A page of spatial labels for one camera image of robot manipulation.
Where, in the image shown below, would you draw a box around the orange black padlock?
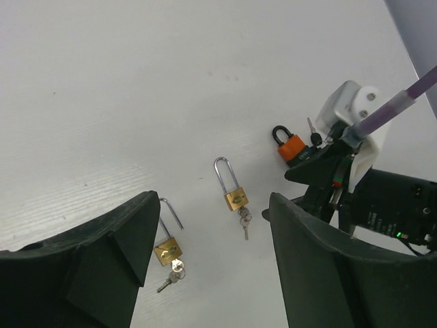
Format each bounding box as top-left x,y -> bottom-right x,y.
272,125 -> 309,167

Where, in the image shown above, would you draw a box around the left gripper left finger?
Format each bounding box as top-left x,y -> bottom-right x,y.
1,191 -> 160,327

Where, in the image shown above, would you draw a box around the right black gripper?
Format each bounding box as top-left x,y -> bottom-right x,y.
261,124 -> 363,236

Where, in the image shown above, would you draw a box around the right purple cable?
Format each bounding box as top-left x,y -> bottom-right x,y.
341,64 -> 437,146

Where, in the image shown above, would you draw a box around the black headed key bunch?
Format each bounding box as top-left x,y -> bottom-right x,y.
307,118 -> 323,147

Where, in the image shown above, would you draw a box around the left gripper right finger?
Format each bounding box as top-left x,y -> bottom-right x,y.
270,211 -> 436,327

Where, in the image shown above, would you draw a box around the brass padlock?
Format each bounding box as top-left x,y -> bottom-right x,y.
154,217 -> 184,273
214,156 -> 249,211

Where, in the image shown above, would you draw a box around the silver keys of left padlock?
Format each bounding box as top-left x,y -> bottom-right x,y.
156,259 -> 186,293

